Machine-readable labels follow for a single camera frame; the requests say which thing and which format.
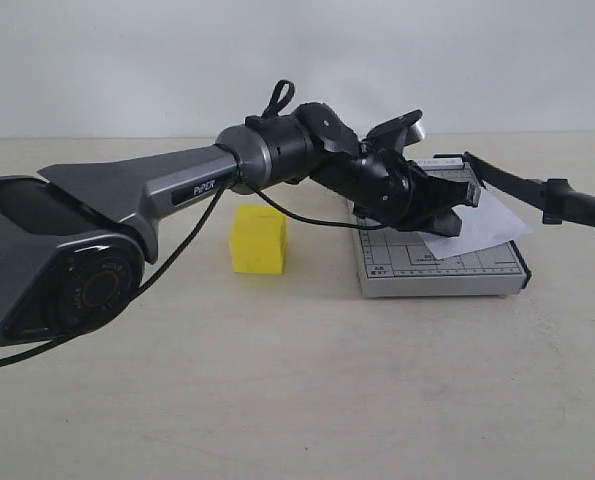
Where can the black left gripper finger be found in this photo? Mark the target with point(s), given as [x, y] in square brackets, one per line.
[441, 223]
[445, 185]

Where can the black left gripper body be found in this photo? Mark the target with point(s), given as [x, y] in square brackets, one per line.
[384, 186]

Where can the white paper sheet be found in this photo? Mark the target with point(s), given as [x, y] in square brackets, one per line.
[489, 224]

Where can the yellow foam cube block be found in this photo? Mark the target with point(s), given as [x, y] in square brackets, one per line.
[258, 240]

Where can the black cutter blade lever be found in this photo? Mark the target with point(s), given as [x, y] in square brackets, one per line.
[554, 197]

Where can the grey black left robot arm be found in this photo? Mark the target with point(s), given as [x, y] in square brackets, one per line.
[75, 238]

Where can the grey paper cutter base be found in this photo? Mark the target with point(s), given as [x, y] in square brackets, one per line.
[398, 264]

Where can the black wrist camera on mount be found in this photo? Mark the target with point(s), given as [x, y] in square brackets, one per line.
[398, 133]

